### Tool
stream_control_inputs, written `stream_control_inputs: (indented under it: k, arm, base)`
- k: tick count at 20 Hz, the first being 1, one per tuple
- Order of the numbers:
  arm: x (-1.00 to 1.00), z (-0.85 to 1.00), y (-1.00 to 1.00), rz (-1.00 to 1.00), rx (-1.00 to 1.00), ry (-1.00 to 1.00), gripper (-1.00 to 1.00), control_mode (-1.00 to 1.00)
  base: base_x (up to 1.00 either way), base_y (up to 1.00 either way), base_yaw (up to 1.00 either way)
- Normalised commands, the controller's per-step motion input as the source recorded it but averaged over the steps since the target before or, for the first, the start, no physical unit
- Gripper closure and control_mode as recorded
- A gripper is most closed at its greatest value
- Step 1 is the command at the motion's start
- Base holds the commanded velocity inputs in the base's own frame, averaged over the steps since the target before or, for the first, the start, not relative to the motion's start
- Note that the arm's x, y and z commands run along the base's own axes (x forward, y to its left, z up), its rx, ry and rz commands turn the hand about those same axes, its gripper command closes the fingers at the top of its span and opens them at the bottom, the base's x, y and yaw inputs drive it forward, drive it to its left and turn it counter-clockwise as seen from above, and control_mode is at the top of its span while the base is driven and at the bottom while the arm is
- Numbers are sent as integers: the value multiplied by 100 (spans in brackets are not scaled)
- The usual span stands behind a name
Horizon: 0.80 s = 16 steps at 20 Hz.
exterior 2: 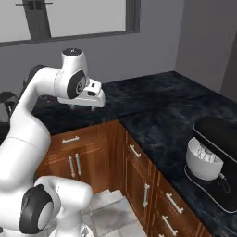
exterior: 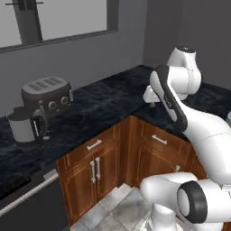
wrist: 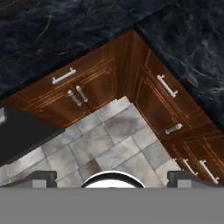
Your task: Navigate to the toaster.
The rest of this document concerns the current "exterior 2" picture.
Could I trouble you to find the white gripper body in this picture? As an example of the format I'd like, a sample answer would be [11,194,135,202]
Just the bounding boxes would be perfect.
[56,88,106,109]

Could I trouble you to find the wooden drawer front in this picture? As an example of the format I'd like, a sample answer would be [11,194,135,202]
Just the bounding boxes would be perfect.
[151,203,186,237]
[125,131,156,181]
[49,120,120,157]
[153,171,205,237]

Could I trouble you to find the wooden cupboard door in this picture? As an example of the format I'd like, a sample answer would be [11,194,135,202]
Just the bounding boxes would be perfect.
[73,143,122,194]
[36,151,78,187]
[124,156,156,228]

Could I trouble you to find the black appliance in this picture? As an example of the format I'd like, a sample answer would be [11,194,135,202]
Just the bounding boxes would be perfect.
[0,90,20,146]

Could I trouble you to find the grey framed window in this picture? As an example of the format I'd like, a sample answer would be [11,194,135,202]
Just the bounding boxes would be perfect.
[0,0,142,48]

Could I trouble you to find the white mixer bowl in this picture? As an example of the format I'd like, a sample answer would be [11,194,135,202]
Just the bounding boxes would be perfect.
[185,137,224,181]

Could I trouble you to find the black stand mixer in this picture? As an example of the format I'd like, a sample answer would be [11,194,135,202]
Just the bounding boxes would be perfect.
[183,116,237,215]

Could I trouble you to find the silver drawer handle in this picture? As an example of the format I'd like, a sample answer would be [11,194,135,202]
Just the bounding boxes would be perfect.
[165,192,185,216]
[161,215,180,237]
[128,143,143,159]
[61,135,81,145]

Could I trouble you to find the silver cupboard door handle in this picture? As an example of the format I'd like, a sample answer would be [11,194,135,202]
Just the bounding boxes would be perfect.
[68,154,77,179]
[74,153,83,177]
[142,182,151,209]

